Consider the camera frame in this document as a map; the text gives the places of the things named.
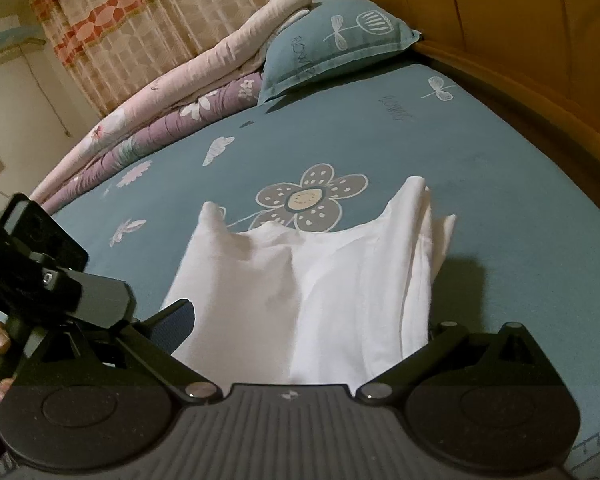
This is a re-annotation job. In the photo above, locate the teal floral pillow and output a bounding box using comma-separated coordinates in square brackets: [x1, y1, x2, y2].
[256, 0, 422, 106]

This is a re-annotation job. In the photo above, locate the pink floral quilt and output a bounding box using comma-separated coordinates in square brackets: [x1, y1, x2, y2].
[30, 0, 316, 201]

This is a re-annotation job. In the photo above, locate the patterned beige curtain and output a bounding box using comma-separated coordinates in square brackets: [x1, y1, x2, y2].
[26, 0, 351, 116]

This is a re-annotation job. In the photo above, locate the white printed t-shirt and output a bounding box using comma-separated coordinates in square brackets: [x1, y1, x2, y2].
[161, 176, 458, 388]

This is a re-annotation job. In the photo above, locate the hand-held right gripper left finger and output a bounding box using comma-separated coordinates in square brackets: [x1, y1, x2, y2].
[45, 299, 221, 405]

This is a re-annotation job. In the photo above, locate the light blue wall shelf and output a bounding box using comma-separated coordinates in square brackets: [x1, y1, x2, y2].
[0, 24, 47, 61]

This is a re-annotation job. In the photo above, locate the purple floral quilt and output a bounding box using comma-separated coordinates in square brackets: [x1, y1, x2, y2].
[42, 71, 266, 213]

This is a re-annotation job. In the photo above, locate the wooden bed headboard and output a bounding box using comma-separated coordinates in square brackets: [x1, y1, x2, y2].
[347, 0, 600, 231]

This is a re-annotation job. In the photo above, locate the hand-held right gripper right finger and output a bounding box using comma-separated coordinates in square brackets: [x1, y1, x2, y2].
[355, 321, 537, 405]

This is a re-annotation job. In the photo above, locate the teal floral bed sheet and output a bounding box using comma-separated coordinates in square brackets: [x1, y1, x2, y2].
[45, 55, 600, 480]

